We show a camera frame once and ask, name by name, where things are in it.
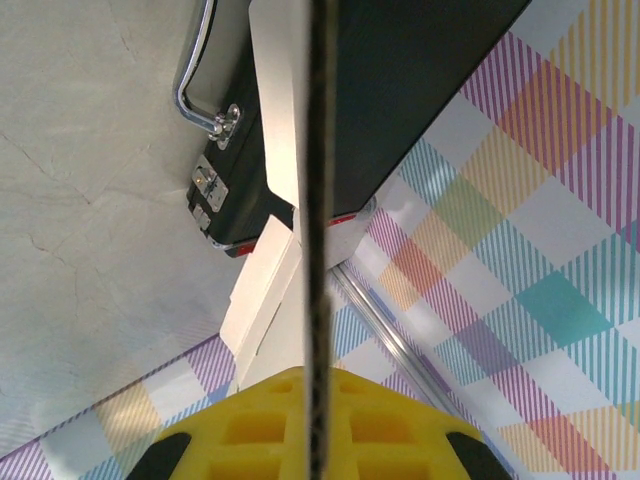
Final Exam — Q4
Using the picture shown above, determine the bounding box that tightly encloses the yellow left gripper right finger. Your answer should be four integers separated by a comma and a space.
325, 368, 512, 480

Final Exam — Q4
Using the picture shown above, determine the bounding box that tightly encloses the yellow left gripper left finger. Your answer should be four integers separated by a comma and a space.
124, 366, 313, 480

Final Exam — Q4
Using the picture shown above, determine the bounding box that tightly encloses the yellow and white paper box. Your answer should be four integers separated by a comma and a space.
218, 0, 378, 480

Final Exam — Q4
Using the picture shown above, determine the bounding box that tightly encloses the black case with chrome handle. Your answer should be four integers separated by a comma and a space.
172, 0, 532, 261

